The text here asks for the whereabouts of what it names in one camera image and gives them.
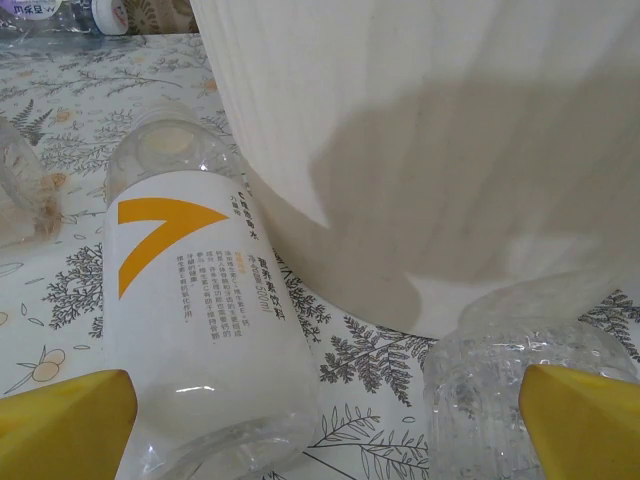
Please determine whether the floral tablecloth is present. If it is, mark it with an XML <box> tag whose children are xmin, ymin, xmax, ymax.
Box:
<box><xmin>0</xmin><ymin>29</ymin><xmax>640</xmax><ymax>480</ymax></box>

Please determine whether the white plastic bin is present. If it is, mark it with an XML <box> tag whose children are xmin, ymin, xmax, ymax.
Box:
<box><xmin>192</xmin><ymin>0</ymin><xmax>640</xmax><ymax>346</ymax></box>

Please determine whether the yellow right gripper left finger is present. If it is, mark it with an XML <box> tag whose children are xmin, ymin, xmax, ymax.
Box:
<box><xmin>0</xmin><ymin>368</ymin><xmax>139</xmax><ymax>480</ymax></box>

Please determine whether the bottle white label orange mark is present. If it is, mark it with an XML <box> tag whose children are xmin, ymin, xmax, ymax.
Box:
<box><xmin>89</xmin><ymin>97</ymin><xmax>324</xmax><ymax>480</ymax></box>

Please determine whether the clear bottle peach liquid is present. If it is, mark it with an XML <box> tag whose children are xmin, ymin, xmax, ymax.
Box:
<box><xmin>0</xmin><ymin>117</ymin><xmax>64</xmax><ymax>249</ymax></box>

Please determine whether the clear bottle blue label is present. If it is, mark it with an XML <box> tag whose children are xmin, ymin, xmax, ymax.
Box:
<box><xmin>422</xmin><ymin>279</ymin><xmax>634</xmax><ymax>480</ymax></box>

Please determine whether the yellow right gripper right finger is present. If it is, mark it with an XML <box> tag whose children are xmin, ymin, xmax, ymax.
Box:
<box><xmin>518</xmin><ymin>363</ymin><xmax>640</xmax><ymax>480</ymax></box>

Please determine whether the clear bottle purple label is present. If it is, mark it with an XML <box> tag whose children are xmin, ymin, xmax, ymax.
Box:
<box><xmin>0</xmin><ymin>0</ymin><xmax>132</xmax><ymax>36</ymax></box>

